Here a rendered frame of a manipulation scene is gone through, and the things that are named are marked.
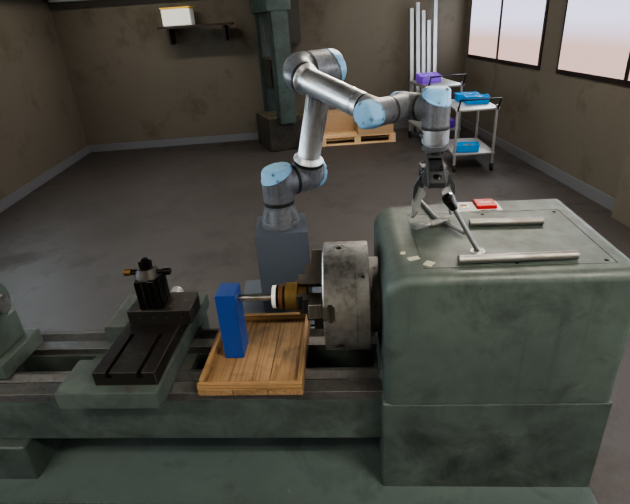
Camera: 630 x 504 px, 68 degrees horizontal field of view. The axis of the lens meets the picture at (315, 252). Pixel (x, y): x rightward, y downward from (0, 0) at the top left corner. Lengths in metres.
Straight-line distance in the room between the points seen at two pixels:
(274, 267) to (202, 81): 6.89
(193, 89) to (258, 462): 7.45
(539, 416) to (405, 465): 0.40
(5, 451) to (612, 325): 1.77
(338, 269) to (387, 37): 7.47
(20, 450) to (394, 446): 1.15
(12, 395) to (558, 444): 1.58
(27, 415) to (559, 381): 1.53
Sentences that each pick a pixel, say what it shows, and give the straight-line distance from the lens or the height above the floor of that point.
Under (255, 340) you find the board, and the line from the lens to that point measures 1.57.
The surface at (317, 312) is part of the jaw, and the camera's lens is 1.27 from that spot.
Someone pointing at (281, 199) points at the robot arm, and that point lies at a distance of 1.76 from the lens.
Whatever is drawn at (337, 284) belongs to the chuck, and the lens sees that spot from 1.24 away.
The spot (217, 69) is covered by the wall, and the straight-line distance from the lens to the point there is 8.49.
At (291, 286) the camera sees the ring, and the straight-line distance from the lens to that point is 1.37.
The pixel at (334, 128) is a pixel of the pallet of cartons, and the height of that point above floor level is 0.19.
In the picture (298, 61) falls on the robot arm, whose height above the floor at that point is 1.70.
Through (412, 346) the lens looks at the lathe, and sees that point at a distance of 1.23.
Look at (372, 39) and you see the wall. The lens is 8.52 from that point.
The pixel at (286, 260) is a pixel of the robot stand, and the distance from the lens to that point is 1.82.
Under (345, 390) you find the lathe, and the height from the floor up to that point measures 0.86.
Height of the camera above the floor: 1.81
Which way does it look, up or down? 26 degrees down
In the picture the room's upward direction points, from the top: 4 degrees counter-clockwise
